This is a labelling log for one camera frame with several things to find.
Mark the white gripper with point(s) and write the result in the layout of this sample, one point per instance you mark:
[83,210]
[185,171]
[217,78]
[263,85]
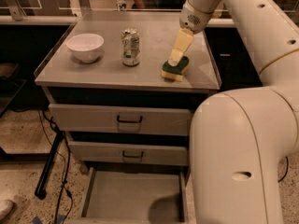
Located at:
[191,20]

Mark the green yellow sponge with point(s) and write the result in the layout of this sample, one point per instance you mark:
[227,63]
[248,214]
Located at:
[175,72]

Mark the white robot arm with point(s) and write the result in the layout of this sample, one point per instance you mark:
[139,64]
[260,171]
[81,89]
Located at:
[238,137]

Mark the top grey drawer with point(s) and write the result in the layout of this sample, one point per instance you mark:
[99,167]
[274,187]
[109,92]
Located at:
[122,119]

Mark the grey drawer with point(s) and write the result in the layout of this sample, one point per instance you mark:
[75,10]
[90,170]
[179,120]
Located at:
[122,119]
[126,153]
[133,195]

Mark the grey metal drawer cabinet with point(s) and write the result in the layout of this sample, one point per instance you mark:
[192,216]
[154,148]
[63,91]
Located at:
[108,82]

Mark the middle grey drawer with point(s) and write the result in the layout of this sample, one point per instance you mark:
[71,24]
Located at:
[126,153]

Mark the bottom grey drawer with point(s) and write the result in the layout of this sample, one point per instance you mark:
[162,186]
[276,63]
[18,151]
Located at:
[133,195]

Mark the green white soda can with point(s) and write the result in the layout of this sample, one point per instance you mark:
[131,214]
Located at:
[130,47]

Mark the clear water bottle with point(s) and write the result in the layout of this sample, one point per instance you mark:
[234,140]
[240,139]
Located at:
[121,5]

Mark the white ceramic bowl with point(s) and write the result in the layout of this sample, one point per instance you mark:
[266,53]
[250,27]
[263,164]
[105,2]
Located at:
[86,48]

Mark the black table leg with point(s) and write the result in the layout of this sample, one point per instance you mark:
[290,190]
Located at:
[40,191]

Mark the white shoe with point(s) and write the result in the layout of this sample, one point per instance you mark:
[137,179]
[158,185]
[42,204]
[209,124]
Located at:
[5,208]

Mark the white horizontal rail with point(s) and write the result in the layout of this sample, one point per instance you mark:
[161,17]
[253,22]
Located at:
[63,20]

